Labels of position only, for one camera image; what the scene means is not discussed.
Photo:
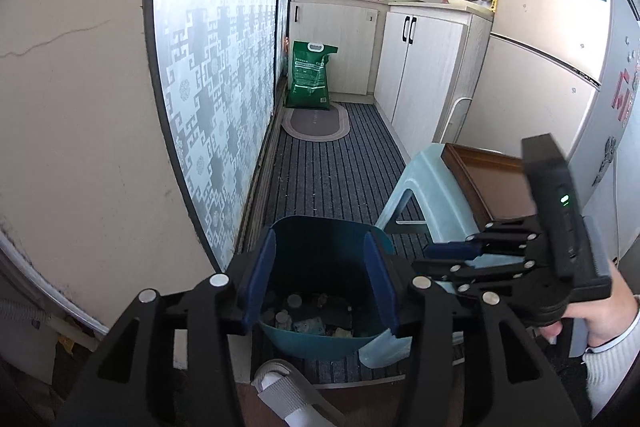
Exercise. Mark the double door kitchen cabinet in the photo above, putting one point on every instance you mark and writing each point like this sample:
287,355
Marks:
430,67

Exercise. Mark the dark wooden tray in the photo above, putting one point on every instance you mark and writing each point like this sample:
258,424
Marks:
485,177

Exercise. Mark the grey oval floor mat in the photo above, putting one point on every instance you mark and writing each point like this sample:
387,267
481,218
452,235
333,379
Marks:
315,122

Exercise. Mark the person's right hand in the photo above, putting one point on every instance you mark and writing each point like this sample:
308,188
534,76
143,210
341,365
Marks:
620,312

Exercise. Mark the green rice bag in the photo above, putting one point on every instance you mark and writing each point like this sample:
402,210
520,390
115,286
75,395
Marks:
310,77

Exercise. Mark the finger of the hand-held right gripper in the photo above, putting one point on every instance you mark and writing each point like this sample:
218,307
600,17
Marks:
450,250
475,269

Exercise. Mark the single door kitchen cabinet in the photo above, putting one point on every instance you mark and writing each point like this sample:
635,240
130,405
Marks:
335,42

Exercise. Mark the cream two door fridge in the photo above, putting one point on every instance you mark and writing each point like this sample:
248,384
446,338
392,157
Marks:
535,82

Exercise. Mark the dark teal plastic bin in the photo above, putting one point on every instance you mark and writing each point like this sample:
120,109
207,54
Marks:
320,247

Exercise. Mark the pale blue plastic piece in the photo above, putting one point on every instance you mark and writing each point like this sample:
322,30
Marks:
382,352

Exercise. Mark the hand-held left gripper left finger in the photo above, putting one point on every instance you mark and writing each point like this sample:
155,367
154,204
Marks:
257,282

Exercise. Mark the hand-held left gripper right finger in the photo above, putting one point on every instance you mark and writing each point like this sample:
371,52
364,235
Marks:
380,282

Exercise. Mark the patterned frosted glass door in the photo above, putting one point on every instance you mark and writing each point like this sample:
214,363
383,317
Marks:
215,82

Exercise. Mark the light blue plastic stool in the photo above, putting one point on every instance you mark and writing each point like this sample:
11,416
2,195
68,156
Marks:
435,197

